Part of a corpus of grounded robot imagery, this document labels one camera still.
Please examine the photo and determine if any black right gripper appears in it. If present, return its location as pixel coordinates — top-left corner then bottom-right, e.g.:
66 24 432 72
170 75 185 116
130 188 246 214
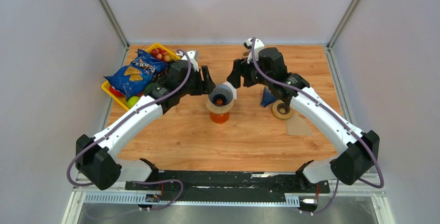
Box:
227 53 272 89

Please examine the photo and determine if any blue glass dripper cone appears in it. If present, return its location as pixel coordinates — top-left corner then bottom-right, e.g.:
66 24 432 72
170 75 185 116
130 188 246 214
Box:
208 84 233 106

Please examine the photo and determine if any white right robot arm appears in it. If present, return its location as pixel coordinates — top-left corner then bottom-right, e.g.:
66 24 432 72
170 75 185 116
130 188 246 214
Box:
227 47 380 192

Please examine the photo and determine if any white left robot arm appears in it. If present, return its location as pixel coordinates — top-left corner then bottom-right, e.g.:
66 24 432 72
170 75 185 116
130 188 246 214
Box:
68 60 215 190

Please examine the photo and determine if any white paper coffee filter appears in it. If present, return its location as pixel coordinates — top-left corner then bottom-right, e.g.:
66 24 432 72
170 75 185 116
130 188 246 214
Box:
223 81 238 100

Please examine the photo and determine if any brown paper coffee filter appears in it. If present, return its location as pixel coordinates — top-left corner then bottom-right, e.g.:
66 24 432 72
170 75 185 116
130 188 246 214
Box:
286 115 313 136

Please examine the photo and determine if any clear glass carafe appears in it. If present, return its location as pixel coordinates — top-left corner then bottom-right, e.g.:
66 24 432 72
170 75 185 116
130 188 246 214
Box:
241 50 250 59

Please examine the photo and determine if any orange glass carafe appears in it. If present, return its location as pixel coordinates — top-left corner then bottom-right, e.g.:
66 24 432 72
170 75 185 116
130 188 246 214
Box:
210 112 229 124

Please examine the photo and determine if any dark grapes bunch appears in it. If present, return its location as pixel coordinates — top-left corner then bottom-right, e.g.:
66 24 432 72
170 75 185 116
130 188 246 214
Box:
152 65 170 82

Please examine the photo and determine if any red apples bunch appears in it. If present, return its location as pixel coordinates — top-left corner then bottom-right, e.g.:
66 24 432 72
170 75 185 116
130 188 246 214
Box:
150 48 171 62

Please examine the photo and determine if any green lime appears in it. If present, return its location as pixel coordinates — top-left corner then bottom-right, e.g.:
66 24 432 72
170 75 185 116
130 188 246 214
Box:
143 83 156 95

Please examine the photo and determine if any blue chips bag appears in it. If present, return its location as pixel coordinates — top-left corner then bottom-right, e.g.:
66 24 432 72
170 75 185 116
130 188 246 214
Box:
104 49 168 99

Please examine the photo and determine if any green apple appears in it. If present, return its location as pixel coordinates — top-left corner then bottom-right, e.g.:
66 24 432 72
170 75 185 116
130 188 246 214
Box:
125 96 140 109

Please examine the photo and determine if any yellow plastic tray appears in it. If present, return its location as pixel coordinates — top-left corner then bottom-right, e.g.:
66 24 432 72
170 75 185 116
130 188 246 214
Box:
101 43 181 111

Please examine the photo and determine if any red fruit under bag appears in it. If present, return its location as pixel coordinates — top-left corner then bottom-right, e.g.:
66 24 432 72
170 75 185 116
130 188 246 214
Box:
108 85 125 97

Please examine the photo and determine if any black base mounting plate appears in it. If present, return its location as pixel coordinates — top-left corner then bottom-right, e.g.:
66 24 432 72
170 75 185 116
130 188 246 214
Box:
125 166 330 203

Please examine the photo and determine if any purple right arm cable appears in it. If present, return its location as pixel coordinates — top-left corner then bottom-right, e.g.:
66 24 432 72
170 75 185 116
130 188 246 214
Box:
251 37 385 215

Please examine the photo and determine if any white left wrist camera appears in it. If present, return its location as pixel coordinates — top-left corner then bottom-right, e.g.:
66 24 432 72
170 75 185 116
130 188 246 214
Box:
175 50 200 72

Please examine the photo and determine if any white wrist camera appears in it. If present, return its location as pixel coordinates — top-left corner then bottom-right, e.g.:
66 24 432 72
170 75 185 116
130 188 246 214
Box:
175 50 200 72
243 38 265 64

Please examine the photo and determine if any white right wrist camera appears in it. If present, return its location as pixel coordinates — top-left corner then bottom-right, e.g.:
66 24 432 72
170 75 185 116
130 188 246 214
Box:
243 38 265 64

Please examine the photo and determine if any aluminium frame rail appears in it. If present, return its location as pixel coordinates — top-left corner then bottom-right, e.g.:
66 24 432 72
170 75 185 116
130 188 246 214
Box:
63 170 394 223

